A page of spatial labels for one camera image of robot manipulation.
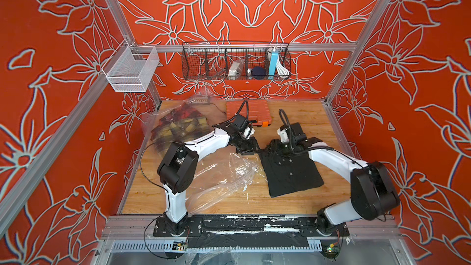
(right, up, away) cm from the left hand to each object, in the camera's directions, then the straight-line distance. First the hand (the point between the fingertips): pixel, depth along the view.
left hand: (259, 151), depth 85 cm
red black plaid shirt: (-43, +19, +22) cm, 52 cm away
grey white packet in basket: (-11, +41, +7) cm, 43 cm away
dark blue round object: (+1, +41, +12) cm, 43 cm away
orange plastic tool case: (+2, +20, +22) cm, 30 cm away
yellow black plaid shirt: (-41, +9, +12) cm, 43 cm away
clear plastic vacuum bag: (-19, -12, +1) cm, 22 cm away
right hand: (+4, +1, +2) cm, 4 cm away
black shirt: (+13, -10, 0) cm, 17 cm away
